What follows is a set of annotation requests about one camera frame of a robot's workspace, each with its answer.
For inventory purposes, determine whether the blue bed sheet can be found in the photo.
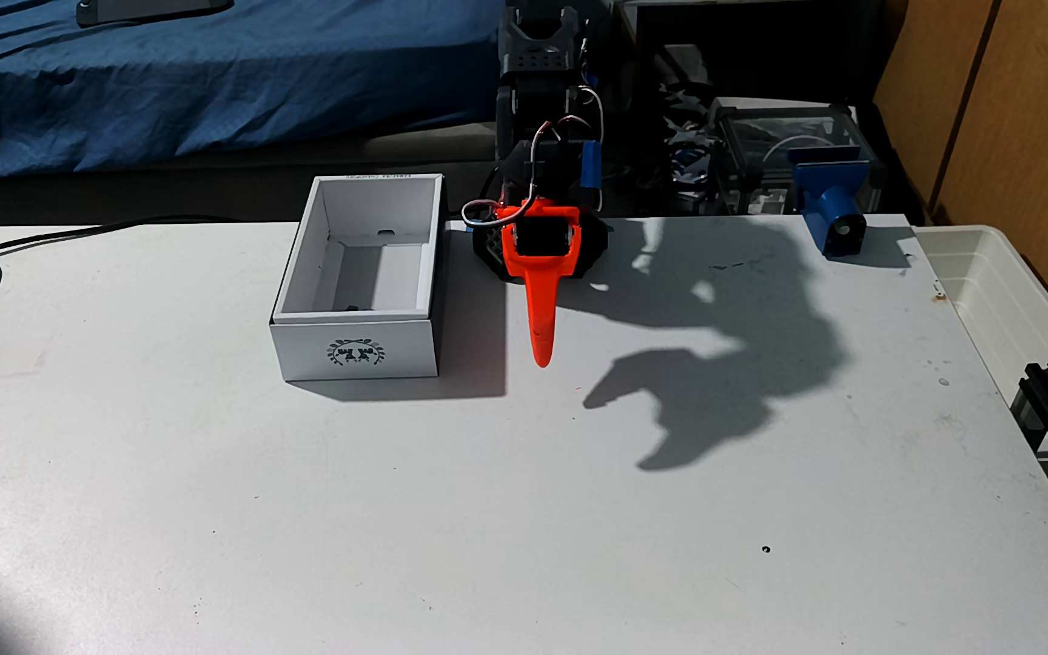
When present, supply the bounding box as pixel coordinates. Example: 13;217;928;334
0;0;509;180

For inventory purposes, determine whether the white servo cable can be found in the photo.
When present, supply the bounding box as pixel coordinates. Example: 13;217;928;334
461;86;604;229

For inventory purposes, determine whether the wooden cupboard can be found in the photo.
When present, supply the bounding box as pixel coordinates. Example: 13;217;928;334
872;0;1048;360

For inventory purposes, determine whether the white plastic tub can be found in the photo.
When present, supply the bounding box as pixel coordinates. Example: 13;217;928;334
912;224;1048;411

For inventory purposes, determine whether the dark flat device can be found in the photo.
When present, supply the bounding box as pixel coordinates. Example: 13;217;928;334
76;0;236;29

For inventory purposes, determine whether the blue printed clamp mount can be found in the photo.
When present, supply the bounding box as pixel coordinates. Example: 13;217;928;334
788;146;873;260

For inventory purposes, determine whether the clear enclosure black frame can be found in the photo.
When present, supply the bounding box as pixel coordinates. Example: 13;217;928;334
704;98;884;218

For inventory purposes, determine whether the white cardboard box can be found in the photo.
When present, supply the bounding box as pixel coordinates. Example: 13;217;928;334
270;173;446;382

